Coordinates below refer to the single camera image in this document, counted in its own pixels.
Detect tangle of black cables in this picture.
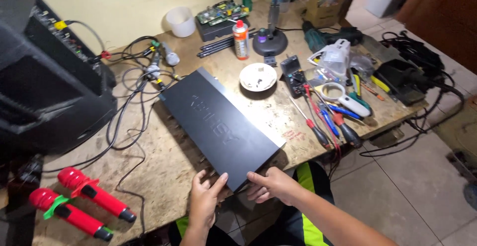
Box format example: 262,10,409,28
42,20,184,237

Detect red microphone with orange ring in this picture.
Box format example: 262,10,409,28
57,167,137,223

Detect yellow handled tool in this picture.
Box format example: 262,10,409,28
370,75,391,94

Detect orange white spray can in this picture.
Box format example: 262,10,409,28
232,20,250,61

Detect cardboard box with parts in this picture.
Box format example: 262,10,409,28
303,0,340,29

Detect white plastic cup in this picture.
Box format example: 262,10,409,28
165,6,197,38

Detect thin red black screwdriver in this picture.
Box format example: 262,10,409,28
289,96,331,150

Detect white bowl with screws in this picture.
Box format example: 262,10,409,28
239,63,278,92

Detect black audio device metal case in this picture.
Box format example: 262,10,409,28
159,67,287,193

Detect white magnifying glass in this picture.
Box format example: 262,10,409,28
320,82,372,118

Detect large black speaker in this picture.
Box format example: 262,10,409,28
0,0,118,156

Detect white glue gun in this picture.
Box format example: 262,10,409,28
307,39,352,76

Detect green circuit boards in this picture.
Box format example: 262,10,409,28
196,0,250,26

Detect pile of black cables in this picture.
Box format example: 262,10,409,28
358,31,466,158

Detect black round base stand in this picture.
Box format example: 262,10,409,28
252,0,288,57

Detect grey wired microphone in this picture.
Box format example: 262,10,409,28
161,41,180,67

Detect person's left hand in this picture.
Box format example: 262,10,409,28
188,170,229,231

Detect red black handled screwdriver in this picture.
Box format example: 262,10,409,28
331,112,363,149

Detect black metal rods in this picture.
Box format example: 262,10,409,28
196,28,258,59

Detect black multimeter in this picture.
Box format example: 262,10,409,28
280,55,310,99

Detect person's right hand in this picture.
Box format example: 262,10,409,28
246,167,304,204

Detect black box under circuit boards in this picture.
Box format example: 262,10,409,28
195,16,251,42

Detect green cordless drill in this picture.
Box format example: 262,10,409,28
301,20,364,54

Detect red microphone with green ring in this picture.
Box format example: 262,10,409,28
29,188,114,242

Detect person's black yellow clothing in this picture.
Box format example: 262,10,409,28
169,160,336,246

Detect clear plastic bag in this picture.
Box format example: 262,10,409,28
315,49,375,86

